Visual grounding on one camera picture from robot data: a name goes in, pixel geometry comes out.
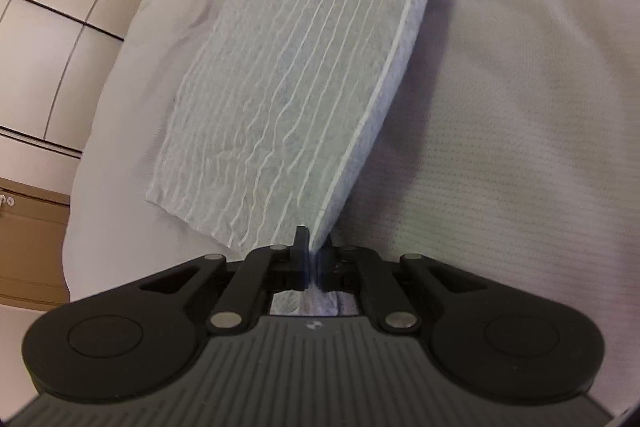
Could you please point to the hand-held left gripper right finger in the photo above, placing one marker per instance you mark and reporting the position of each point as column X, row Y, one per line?
column 326, row 272

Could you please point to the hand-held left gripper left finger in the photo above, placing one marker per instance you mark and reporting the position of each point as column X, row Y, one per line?
column 302, row 269

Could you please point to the white striped towel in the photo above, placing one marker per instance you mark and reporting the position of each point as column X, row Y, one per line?
column 300, row 72

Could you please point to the brown wooden cabinet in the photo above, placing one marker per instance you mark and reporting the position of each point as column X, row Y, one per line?
column 30, row 247

